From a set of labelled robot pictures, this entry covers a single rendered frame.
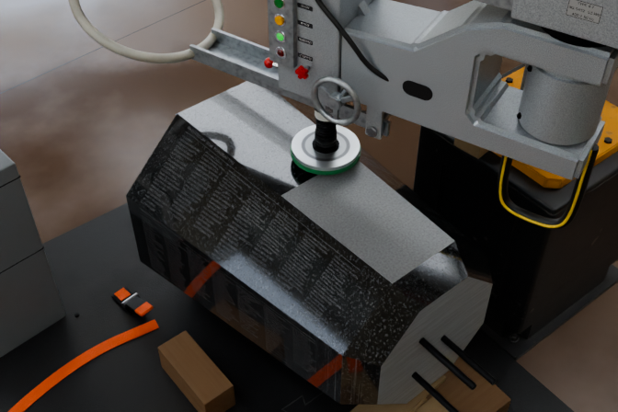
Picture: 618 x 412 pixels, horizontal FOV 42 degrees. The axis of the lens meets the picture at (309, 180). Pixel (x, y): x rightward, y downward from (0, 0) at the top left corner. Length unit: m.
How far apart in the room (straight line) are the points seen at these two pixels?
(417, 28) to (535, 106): 0.36
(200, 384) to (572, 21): 1.74
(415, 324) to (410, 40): 0.77
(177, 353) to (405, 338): 0.97
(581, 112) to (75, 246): 2.24
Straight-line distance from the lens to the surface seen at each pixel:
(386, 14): 2.15
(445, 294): 2.28
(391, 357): 2.27
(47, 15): 5.07
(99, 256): 3.45
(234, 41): 2.57
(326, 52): 2.15
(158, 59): 2.49
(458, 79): 2.00
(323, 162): 2.44
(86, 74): 4.49
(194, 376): 2.87
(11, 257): 2.95
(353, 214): 2.36
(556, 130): 1.99
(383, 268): 2.23
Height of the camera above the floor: 2.50
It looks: 43 degrees down
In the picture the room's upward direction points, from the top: straight up
